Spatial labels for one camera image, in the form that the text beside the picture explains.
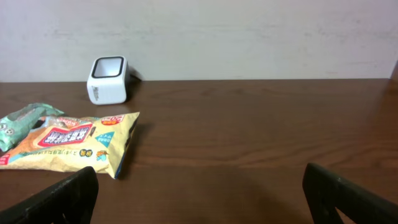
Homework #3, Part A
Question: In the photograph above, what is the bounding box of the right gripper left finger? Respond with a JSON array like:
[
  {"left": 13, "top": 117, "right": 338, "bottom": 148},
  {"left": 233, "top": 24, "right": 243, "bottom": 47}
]
[{"left": 1, "top": 166, "right": 99, "bottom": 223}]

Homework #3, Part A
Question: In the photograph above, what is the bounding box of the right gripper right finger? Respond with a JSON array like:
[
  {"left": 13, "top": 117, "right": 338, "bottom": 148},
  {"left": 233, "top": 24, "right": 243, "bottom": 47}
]
[{"left": 302, "top": 163, "right": 397, "bottom": 224}]

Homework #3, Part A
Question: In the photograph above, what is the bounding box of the yellow wet wipes pack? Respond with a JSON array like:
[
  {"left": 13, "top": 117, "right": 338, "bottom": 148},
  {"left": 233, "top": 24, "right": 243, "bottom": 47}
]
[{"left": 1, "top": 113, "right": 139, "bottom": 179}]

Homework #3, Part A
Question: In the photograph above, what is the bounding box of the teal snack packet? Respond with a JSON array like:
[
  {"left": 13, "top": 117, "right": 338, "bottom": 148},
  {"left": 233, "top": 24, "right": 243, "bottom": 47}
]
[{"left": 1, "top": 103, "right": 65, "bottom": 152}]

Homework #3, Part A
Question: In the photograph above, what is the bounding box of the white barcode scanner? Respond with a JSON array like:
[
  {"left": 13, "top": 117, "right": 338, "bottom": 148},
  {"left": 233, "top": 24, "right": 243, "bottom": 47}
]
[{"left": 86, "top": 55, "right": 129, "bottom": 105}]

